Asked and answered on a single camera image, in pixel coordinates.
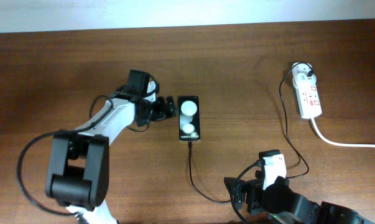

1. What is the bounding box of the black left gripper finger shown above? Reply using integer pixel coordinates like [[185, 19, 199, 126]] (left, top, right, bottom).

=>
[[152, 96, 167, 121], [165, 96, 177, 118]]

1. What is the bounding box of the black smartphone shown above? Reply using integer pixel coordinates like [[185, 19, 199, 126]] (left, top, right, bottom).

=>
[[178, 96, 201, 141]]

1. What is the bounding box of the black USB charging cable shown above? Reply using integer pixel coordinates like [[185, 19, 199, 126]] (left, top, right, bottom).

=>
[[187, 61, 315, 205]]

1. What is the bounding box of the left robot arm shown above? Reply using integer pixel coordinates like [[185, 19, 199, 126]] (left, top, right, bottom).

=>
[[45, 70, 177, 223]]

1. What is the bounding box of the white USB charger plug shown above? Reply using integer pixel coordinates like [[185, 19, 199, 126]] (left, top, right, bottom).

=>
[[292, 62, 317, 89]]

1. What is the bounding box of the white power strip cord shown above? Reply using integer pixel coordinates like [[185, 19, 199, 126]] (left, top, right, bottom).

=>
[[309, 116, 375, 149]]

